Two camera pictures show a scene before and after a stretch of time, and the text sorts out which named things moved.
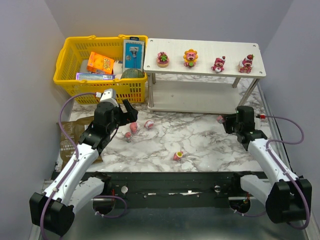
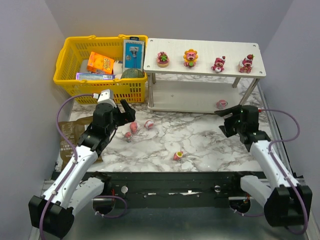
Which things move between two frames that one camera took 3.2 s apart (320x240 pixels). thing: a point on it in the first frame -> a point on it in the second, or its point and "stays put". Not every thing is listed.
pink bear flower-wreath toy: (127, 136) stays put
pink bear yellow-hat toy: (177, 155) stays put
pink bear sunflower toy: (190, 57) stays put
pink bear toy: (220, 119) -> (221, 104)
